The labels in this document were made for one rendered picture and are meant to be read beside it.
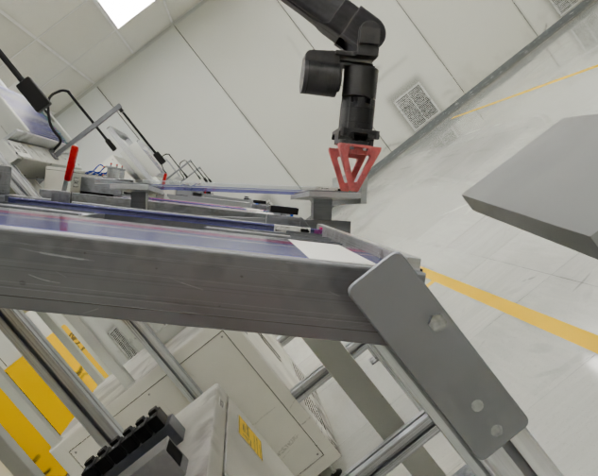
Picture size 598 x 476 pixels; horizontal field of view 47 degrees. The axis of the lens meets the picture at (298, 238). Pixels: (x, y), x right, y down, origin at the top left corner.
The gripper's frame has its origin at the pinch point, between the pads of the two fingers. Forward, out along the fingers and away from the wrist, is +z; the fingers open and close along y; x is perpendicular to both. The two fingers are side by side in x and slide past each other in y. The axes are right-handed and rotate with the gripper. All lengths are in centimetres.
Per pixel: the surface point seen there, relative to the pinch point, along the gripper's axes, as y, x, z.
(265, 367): -84, -6, 54
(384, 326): 65, -7, 11
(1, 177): -1, -56, 4
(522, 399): -54, 59, 49
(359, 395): -29, 11, 44
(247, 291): 61, -17, 10
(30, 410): -85, -72, 71
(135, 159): -435, -102, -13
